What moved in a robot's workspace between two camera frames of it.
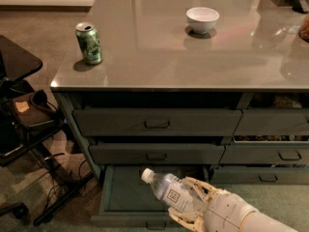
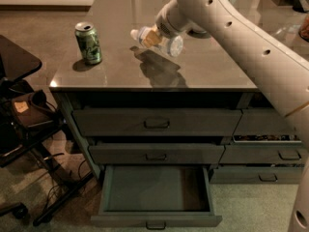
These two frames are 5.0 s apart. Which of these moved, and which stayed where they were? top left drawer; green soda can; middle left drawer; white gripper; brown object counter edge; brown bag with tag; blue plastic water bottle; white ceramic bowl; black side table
Moved: white ceramic bowl; blue plastic water bottle; white gripper
Stayed: top left drawer; green soda can; brown object counter edge; brown bag with tag; black side table; middle left drawer
